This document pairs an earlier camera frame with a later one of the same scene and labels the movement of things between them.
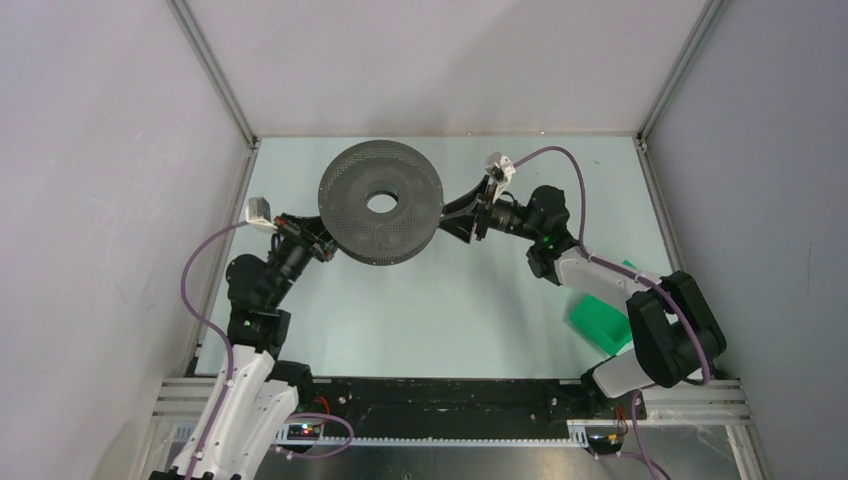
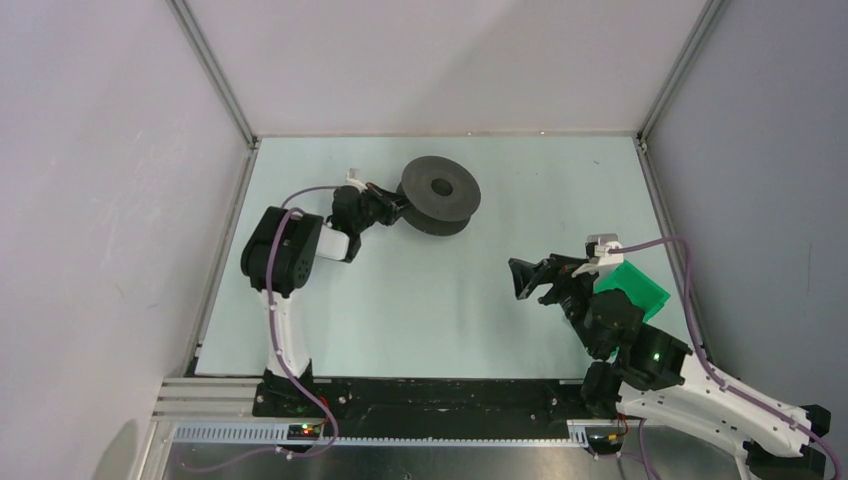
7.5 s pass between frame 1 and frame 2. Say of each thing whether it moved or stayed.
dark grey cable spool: moved
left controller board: stayed
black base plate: stayed
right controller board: stayed
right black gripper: moved
